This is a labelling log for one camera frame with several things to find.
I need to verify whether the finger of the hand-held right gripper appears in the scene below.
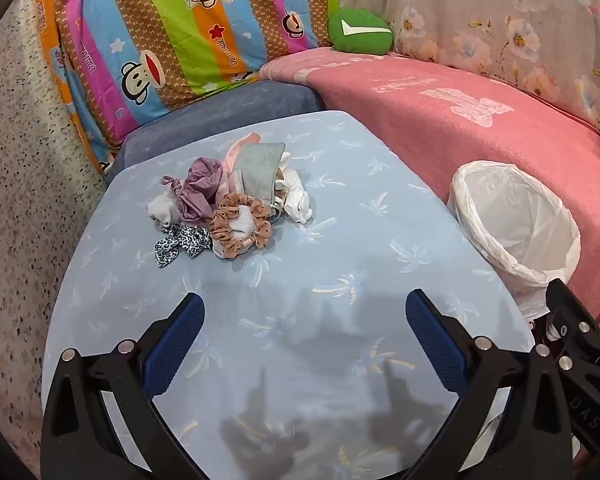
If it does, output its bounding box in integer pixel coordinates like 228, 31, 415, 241
544, 278, 600, 361

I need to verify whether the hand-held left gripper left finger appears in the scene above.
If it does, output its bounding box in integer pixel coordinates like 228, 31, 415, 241
40, 292, 206, 480

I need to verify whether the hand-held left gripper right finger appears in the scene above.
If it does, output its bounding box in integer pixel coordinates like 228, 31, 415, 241
404, 289, 579, 480

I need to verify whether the black white leopard scrunchie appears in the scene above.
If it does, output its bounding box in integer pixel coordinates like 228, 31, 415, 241
154, 222, 213, 269

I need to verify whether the white plastic trash bag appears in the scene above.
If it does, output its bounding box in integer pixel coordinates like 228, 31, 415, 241
447, 160, 582, 331

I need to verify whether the brown dotted scrunchie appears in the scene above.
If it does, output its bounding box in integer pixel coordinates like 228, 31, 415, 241
209, 192, 273, 259

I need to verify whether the white sock grey toe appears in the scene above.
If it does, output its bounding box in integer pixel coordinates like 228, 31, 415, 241
146, 194, 182, 229

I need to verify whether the purple scrunchie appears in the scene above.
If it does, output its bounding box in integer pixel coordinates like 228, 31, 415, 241
161, 156, 226, 222

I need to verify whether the white plush sock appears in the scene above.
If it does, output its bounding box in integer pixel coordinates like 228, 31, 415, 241
274, 152, 314, 225

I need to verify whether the grey face mask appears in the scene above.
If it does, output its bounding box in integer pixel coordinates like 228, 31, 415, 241
232, 142, 287, 209

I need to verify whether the pink face mask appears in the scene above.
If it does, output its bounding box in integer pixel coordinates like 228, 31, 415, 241
223, 132, 262, 171

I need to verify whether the light blue palm-print tablecloth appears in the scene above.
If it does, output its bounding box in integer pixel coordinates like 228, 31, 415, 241
40, 110, 537, 480

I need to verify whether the pink blanket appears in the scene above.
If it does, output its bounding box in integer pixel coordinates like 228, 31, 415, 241
258, 49, 600, 356

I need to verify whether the blue-grey seat cushion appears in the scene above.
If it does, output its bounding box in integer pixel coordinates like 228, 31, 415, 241
105, 80, 327, 187

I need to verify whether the grey floral cloth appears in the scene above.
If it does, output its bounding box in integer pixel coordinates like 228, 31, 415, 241
330, 0, 600, 147

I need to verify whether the green cushion white check mark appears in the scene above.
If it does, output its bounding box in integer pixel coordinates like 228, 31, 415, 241
328, 8, 395, 56

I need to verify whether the striped monkey print quilt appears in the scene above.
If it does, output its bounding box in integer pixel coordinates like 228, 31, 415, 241
30, 0, 334, 161

